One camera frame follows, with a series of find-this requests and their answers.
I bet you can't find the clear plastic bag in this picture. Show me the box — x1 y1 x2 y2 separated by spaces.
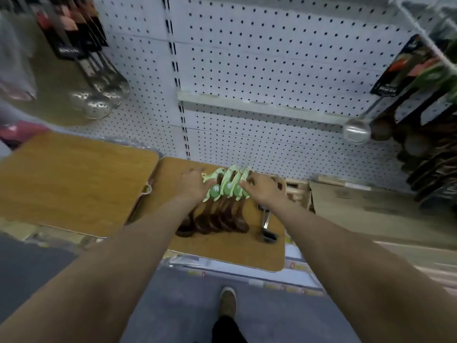
0 10 38 101

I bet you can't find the person's shoe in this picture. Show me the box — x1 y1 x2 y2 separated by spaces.
219 286 237 318

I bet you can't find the person's left forearm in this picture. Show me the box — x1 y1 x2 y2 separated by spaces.
0 196 200 343

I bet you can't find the person's right forearm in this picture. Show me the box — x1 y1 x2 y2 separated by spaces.
271 200 457 343

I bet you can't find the round wooden board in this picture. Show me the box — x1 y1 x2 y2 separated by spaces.
0 17 90 127

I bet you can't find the stack of long beige boxes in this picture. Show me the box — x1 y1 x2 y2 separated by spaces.
285 176 457 297

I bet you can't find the person's black trouser leg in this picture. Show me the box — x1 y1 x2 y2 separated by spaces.
212 316 247 343

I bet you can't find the bundle of carded steel utensils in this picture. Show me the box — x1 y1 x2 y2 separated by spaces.
257 174 286 243

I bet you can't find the small steel ladle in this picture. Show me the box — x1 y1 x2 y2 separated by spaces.
342 33 440 145

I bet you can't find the row of dark spoons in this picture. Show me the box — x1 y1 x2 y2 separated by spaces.
175 164 254 237

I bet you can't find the crumpled clear plastic film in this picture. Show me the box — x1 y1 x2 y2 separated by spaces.
114 137 159 152

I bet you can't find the person's right hand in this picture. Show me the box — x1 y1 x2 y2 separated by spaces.
239 173 286 208

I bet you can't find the bunch of hanging steel ladles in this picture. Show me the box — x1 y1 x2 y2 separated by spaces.
27 0 131 120

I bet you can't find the red packet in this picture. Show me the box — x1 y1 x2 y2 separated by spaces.
0 119 49 149

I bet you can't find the person's left hand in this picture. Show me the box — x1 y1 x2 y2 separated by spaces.
178 167 217 204

